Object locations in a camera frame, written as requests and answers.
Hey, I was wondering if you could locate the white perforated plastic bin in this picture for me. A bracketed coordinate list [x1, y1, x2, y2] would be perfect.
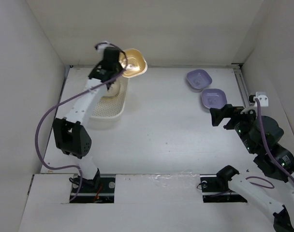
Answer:
[88, 76, 129, 130]

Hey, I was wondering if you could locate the cream panda plate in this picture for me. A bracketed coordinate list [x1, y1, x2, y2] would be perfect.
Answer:
[106, 81, 120, 98]

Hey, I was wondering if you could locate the purple panda plate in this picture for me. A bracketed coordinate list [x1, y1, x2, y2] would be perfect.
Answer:
[186, 69, 212, 90]
[201, 88, 227, 109]

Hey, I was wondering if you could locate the purple panda plate near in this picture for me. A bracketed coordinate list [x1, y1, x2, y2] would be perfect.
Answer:
[201, 88, 227, 109]

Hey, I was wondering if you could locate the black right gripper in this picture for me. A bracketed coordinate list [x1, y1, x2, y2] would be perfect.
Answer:
[209, 102, 260, 153]

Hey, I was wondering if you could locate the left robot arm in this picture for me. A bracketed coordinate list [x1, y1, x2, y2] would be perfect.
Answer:
[53, 46, 123, 192]

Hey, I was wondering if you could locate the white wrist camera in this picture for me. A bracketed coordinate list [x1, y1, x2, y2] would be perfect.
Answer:
[94, 41, 113, 55]
[241, 92, 269, 114]

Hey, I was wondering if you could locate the yellow panda plate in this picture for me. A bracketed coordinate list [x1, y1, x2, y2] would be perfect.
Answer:
[122, 48, 147, 78]

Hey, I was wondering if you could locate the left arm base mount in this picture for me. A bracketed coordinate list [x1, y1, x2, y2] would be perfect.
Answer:
[69, 171, 116, 203]

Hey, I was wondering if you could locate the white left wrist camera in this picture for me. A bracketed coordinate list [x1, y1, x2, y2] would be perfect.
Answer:
[94, 41, 113, 55]

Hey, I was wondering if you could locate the purple panda plate far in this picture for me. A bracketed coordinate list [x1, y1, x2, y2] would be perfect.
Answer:
[186, 69, 212, 90]

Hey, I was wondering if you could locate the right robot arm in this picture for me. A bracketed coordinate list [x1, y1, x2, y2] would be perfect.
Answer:
[209, 103, 294, 232]

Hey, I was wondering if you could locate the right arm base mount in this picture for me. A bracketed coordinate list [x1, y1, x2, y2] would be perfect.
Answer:
[197, 165, 247, 203]

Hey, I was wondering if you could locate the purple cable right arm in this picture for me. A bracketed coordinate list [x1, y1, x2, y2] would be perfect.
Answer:
[246, 98, 294, 191]

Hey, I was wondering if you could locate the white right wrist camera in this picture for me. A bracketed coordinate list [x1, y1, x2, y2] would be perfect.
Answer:
[241, 92, 269, 114]

